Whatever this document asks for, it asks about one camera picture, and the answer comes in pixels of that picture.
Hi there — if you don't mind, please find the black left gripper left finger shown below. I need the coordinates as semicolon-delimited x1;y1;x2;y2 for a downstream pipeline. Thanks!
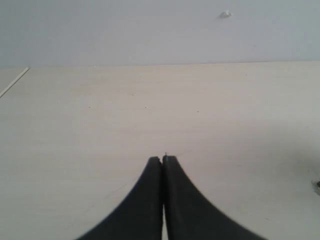
79;156;163;240

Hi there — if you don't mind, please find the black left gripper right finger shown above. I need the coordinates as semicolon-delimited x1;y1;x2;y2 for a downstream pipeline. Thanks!
162;155;264;240

